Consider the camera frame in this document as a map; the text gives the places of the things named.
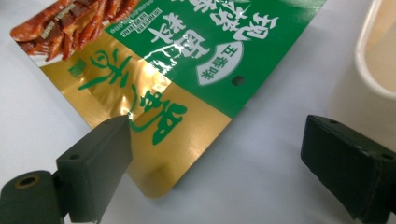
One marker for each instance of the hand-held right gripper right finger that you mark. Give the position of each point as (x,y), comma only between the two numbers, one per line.
(348,161)

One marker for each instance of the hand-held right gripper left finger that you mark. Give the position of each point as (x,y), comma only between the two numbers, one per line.
(93,168)

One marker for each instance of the green and gold snack packet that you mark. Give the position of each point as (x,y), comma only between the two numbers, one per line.
(193,68)

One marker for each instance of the white plastic container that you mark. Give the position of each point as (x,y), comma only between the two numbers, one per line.
(378,49)

